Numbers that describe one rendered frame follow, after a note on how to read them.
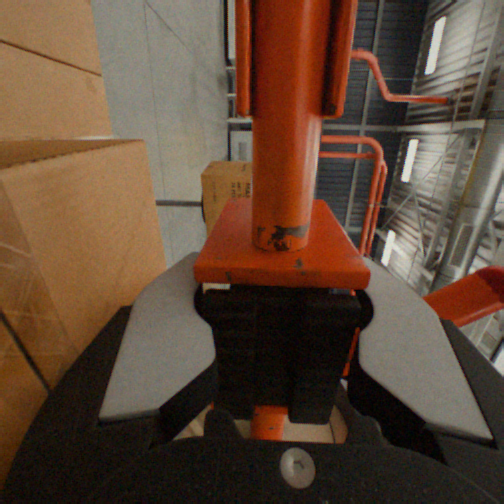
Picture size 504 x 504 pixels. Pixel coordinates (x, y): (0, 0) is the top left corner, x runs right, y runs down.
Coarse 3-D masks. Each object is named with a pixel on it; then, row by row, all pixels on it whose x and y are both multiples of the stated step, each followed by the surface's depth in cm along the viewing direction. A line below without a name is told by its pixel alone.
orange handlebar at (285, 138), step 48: (240, 0) 6; (288, 0) 6; (336, 0) 6; (240, 48) 6; (288, 48) 6; (336, 48) 6; (240, 96) 7; (288, 96) 7; (336, 96) 7; (288, 144) 7; (288, 192) 8; (288, 240) 9
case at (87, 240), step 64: (0, 192) 12; (64, 192) 16; (128, 192) 23; (0, 256) 12; (64, 256) 16; (128, 256) 24; (0, 320) 12; (64, 320) 16; (0, 384) 12; (0, 448) 12
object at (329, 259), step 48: (240, 240) 10; (336, 240) 10; (240, 288) 9; (288, 288) 8; (336, 288) 8; (240, 336) 8; (288, 336) 9; (336, 336) 8; (240, 384) 10; (288, 384) 11; (336, 384) 9
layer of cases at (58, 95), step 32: (0, 0) 45; (32, 0) 51; (64, 0) 60; (0, 32) 46; (32, 32) 52; (64, 32) 61; (0, 64) 46; (32, 64) 53; (64, 64) 62; (96, 64) 74; (0, 96) 47; (32, 96) 53; (64, 96) 62; (96, 96) 75; (0, 128) 47; (32, 128) 54; (64, 128) 63; (96, 128) 76
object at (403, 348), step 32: (384, 288) 9; (384, 320) 8; (416, 320) 8; (384, 352) 7; (416, 352) 7; (448, 352) 7; (352, 384) 7; (384, 384) 6; (416, 384) 6; (448, 384) 6; (384, 416) 6; (416, 416) 5; (448, 416) 5; (480, 416) 5
